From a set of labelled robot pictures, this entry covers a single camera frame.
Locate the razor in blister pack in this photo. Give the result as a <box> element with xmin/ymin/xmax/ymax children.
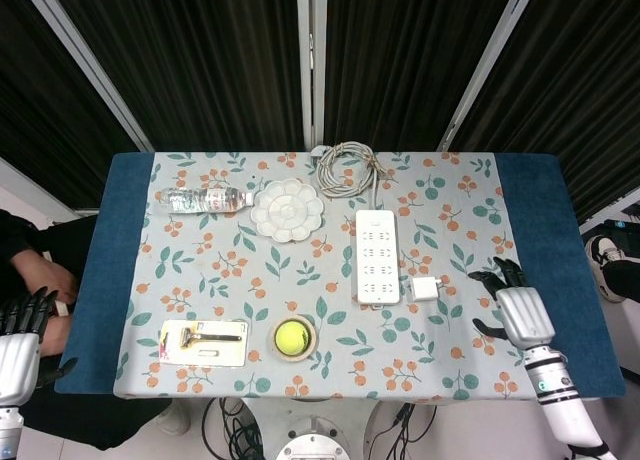
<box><xmin>158</xmin><ymin>319</ymin><xmax>250</xmax><ymax>368</ymax></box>

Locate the person in black clothes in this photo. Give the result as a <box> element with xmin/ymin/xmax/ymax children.
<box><xmin>0</xmin><ymin>209</ymin><xmax>174</xmax><ymax>451</ymax></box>

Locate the black floor cable bundle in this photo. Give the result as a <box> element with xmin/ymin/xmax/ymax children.
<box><xmin>202</xmin><ymin>397</ymin><xmax>276</xmax><ymax>460</ymax></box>
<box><xmin>369</xmin><ymin>403</ymin><xmax>437</xmax><ymax>460</ymax></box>

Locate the yellow tennis ball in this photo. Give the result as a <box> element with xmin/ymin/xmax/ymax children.
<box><xmin>274</xmin><ymin>319</ymin><xmax>312</xmax><ymax>356</ymax></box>

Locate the floral patterned tablecloth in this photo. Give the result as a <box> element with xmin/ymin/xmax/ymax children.
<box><xmin>113</xmin><ymin>151</ymin><xmax>551</xmax><ymax>400</ymax></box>

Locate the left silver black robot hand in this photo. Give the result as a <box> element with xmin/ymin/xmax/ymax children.
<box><xmin>0</xmin><ymin>288</ymin><xmax>79</xmax><ymax>409</ymax></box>

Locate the black trouser leg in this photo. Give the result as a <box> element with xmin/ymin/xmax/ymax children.
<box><xmin>602</xmin><ymin>259</ymin><xmax>640</xmax><ymax>304</ymax></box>

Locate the white flower paint palette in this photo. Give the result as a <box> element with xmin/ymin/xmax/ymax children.
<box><xmin>249</xmin><ymin>178</ymin><xmax>325</xmax><ymax>244</ymax></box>

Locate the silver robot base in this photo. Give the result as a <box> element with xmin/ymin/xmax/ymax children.
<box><xmin>239</xmin><ymin>397</ymin><xmax>386</xmax><ymax>460</ymax></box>

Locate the white frame post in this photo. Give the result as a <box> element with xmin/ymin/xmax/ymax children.
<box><xmin>19</xmin><ymin>0</ymin><xmax>154</xmax><ymax>154</ymax></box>
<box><xmin>295</xmin><ymin>0</ymin><xmax>329</xmax><ymax>151</ymax></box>
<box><xmin>437</xmin><ymin>0</ymin><xmax>541</xmax><ymax>152</ymax></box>

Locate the black pleated curtain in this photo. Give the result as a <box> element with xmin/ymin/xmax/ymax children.
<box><xmin>449</xmin><ymin>0</ymin><xmax>640</xmax><ymax>226</ymax></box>
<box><xmin>324</xmin><ymin>0</ymin><xmax>522</xmax><ymax>152</ymax></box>
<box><xmin>0</xmin><ymin>0</ymin><xmax>146</xmax><ymax>214</ymax></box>
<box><xmin>44</xmin><ymin>0</ymin><xmax>307</xmax><ymax>152</ymax></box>

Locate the blue table cover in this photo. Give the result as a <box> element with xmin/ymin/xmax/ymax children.
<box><xmin>53</xmin><ymin>151</ymin><xmax>626</xmax><ymax>396</ymax></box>

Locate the black device with blue light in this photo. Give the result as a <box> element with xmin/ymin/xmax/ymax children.
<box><xmin>602</xmin><ymin>218</ymin><xmax>640</xmax><ymax>246</ymax></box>

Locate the white plug adapter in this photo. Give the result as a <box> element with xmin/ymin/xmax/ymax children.
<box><xmin>410</xmin><ymin>275</ymin><xmax>444</xmax><ymax>303</ymax></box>

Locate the black and white sneaker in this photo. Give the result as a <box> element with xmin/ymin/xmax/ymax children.
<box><xmin>584</xmin><ymin>234</ymin><xmax>626</xmax><ymax>302</ymax></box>

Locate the beige tape roll ring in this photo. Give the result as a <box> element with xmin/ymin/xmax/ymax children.
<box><xmin>268</xmin><ymin>313</ymin><xmax>321</xmax><ymax>364</ymax></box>

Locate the clear plastic water bottle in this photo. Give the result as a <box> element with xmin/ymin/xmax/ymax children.
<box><xmin>153</xmin><ymin>186</ymin><xmax>255</xmax><ymax>215</ymax></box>

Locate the white power strip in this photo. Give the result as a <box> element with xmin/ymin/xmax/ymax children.
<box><xmin>354</xmin><ymin>208</ymin><xmax>403</xmax><ymax>310</ymax></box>

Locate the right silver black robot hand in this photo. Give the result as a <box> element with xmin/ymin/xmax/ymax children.
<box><xmin>468</xmin><ymin>256</ymin><xmax>557</xmax><ymax>351</ymax></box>

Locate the coiled grey power cable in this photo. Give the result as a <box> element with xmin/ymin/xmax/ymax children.
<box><xmin>310</xmin><ymin>140</ymin><xmax>394</xmax><ymax>212</ymax></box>

